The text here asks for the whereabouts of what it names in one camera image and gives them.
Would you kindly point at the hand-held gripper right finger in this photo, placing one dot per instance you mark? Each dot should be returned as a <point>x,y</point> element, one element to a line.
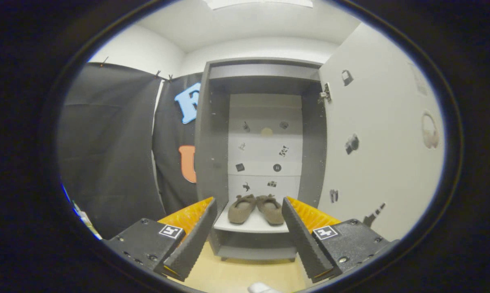
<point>303,244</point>

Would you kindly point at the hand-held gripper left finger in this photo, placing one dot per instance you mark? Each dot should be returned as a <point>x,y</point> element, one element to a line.
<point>194,244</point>

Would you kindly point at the brown fuzzy shoe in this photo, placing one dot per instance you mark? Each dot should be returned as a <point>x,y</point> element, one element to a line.
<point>240,211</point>
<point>271,211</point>

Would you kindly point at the grey shoe cabinet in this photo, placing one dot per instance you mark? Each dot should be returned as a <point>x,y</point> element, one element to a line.
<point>212,142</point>

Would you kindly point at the beige shoe cabinet door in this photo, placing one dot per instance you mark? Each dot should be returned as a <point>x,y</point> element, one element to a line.
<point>391,162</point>

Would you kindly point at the colourful clutter pile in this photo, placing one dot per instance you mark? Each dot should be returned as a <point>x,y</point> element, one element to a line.
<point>82,215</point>

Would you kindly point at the black backdrop cloth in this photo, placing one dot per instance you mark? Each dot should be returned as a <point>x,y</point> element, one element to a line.
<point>106,142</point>

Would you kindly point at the long ceiling light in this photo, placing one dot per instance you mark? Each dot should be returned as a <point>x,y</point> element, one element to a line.
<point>261,3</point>

